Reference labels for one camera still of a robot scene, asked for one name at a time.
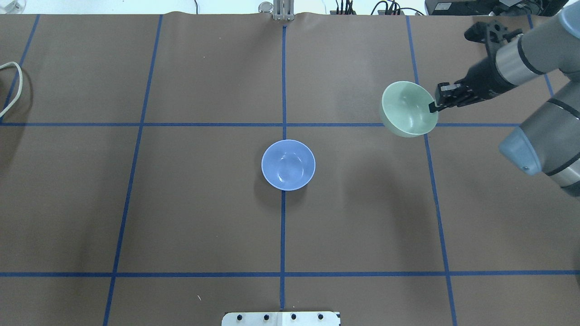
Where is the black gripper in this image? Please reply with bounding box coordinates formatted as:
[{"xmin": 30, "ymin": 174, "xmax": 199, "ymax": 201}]
[{"xmin": 429, "ymin": 57, "xmax": 516, "ymax": 113}]

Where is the green bowl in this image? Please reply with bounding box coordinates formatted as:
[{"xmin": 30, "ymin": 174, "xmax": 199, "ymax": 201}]
[{"xmin": 379, "ymin": 81, "xmax": 439, "ymax": 138}]

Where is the blue bowl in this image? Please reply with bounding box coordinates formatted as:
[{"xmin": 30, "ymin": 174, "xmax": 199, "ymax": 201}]
[{"xmin": 261, "ymin": 139, "xmax": 317, "ymax": 192}]

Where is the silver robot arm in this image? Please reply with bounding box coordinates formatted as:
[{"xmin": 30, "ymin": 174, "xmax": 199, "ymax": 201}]
[{"xmin": 428, "ymin": 2, "xmax": 580, "ymax": 199}]

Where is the black laptop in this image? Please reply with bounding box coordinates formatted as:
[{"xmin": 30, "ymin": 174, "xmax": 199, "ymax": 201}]
[{"xmin": 424, "ymin": 0, "xmax": 569, "ymax": 17}]

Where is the black usb hub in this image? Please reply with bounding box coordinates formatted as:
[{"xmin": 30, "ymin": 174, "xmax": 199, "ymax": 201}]
[
  {"xmin": 329, "ymin": 0, "xmax": 357, "ymax": 16},
  {"xmin": 370, "ymin": 0, "xmax": 426, "ymax": 16}
]

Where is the white mounting plate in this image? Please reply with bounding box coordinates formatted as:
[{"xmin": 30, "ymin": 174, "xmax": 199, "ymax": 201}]
[{"xmin": 221, "ymin": 311, "xmax": 341, "ymax": 326}]

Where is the brown table mat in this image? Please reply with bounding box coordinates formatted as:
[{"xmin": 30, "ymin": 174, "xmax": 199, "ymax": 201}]
[{"xmin": 1, "ymin": 12, "xmax": 579, "ymax": 326}]

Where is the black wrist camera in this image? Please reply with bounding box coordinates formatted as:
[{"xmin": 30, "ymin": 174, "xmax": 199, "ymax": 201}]
[{"xmin": 464, "ymin": 20, "xmax": 523, "ymax": 53}]

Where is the aluminium frame post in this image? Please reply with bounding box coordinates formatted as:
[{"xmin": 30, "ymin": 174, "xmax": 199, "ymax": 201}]
[{"xmin": 272, "ymin": 0, "xmax": 295, "ymax": 21}]

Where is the white cable loop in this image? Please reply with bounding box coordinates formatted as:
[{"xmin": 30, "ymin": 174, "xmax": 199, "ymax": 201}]
[{"xmin": 0, "ymin": 62, "xmax": 24, "ymax": 119}]

